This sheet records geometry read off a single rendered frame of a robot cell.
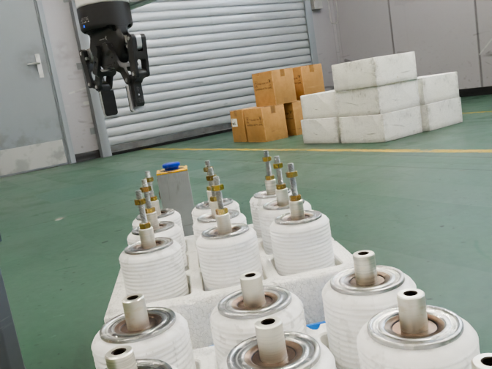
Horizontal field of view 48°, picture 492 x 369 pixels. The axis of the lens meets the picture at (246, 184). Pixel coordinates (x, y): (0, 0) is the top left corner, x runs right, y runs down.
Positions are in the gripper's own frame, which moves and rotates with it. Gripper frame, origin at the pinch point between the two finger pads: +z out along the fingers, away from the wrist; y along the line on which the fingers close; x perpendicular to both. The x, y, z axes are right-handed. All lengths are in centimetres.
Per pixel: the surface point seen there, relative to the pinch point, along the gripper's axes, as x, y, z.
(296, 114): 344, -233, 29
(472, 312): 46, 30, 47
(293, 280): 10.4, 18.8, 29.2
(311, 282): 12.3, 20.6, 29.9
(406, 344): -13, 49, 22
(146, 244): -1.2, 0.6, 21.3
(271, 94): 325, -243, 8
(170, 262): -0.3, 4.8, 24.0
